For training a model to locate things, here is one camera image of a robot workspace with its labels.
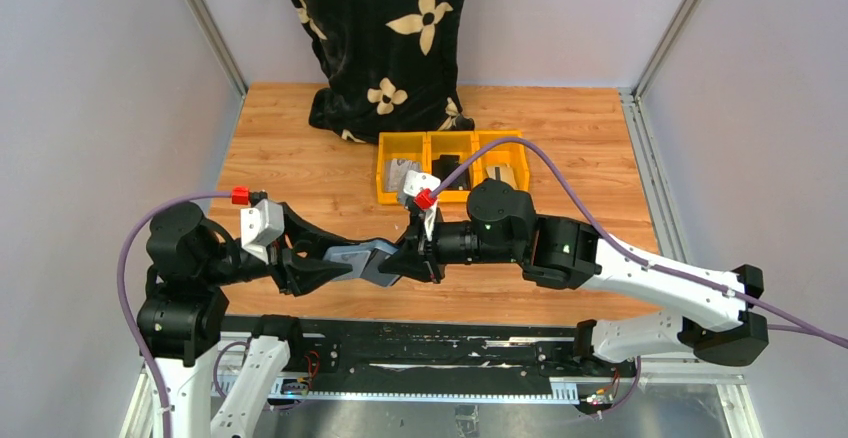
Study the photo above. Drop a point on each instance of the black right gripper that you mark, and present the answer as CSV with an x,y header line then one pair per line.
x,y
416,256

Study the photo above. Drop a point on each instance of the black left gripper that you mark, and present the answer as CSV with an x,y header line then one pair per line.
x,y
296,270

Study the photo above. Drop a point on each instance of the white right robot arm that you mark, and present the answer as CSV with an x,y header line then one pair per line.
x,y
707,316

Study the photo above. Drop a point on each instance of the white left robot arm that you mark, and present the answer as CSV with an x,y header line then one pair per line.
x,y
178,327

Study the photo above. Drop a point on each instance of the yellow plastic bin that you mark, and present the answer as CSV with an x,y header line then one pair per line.
x,y
440,153

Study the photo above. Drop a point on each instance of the black floral blanket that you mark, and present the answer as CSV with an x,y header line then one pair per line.
x,y
390,65

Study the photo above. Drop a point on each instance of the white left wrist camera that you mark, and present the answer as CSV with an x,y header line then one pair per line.
x,y
262,223

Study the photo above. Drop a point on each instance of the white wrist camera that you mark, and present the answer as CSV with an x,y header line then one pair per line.
x,y
415,194
262,223

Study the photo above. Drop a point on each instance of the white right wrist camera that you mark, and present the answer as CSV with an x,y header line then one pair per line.
x,y
415,194

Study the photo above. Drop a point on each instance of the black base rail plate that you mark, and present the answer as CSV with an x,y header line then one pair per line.
x,y
373,360

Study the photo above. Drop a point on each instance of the aluminium frame rail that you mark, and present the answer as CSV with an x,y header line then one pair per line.
x,y
204,17

